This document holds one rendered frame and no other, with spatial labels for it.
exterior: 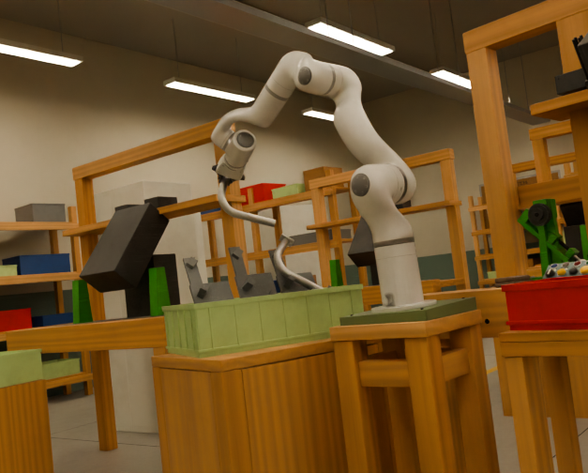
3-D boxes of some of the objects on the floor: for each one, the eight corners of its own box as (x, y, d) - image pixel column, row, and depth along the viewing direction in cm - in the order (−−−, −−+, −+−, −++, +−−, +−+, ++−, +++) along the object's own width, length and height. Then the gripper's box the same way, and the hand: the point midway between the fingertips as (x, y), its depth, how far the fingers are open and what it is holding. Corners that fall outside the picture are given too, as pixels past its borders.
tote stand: (249, 639, 195) (219, 359, 201) (173, 585, 238) (150, 356, 243) (420, 561, 234) (391, 329, 239) (329, 527, 276) (306, 330, 282)
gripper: (211, 160, 247) (202, 182, 263) (254, 175, 250) (242, 196, 266) (216, 144, 250) (206, 166, 266) (258, 158, 253) (247, 179, 269)
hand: (225, 178), depth 264 cm, fingers closed on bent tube, 3 cm apart
